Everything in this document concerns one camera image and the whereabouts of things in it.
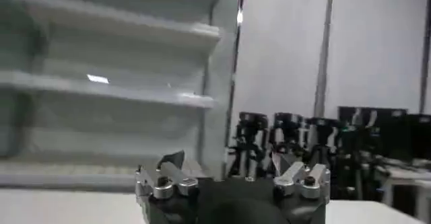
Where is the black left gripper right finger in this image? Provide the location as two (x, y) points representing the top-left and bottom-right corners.
(271, 152), (331, 200)

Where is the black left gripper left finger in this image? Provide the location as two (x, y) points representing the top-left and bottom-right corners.
(134, 149), (199, 200)

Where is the rack of black equipment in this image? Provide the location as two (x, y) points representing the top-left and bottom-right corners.
(226, 106), (431, 202)

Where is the white desk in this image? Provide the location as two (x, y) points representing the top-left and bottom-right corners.
(372, 159), (431, 223)

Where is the white empty shelf unit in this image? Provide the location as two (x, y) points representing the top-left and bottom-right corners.
(0, 0), (247, 193)

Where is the grey wall post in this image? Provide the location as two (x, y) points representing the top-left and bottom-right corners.
(312, 0), (336, 118)

